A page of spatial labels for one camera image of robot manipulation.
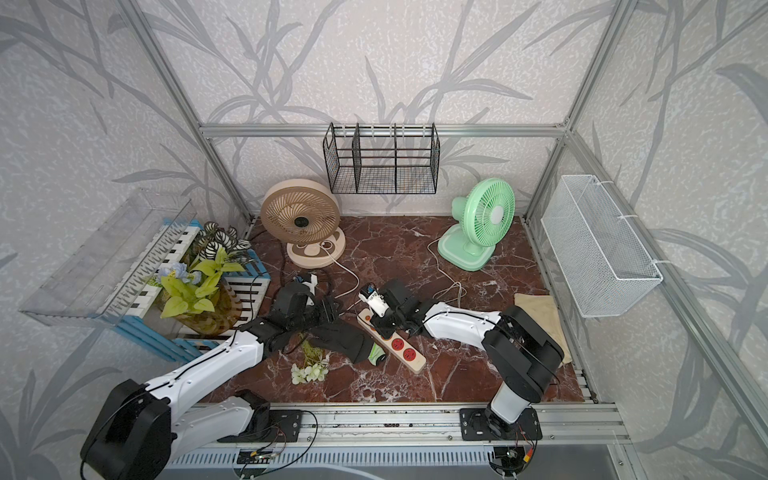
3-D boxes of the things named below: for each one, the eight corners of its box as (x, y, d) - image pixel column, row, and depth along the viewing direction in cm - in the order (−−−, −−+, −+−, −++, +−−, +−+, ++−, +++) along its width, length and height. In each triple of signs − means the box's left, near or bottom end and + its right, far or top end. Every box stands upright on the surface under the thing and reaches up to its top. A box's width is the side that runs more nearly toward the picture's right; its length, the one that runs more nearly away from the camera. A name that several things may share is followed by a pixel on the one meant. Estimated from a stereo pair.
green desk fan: (440, 268, 107) (451, 204, 83) (450, 233, 118) (463, 168, 94) (492, 282, 103) (520, 220, 79) (498, 245, 114) (524, 180, 90)
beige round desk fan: (286, 268, 107) (252, 204, 83) (293, 244, 114) (264, 179, 90) (343, 268, 107) (326, 204, 83) (346, 244, 114) (332, 179, 90)
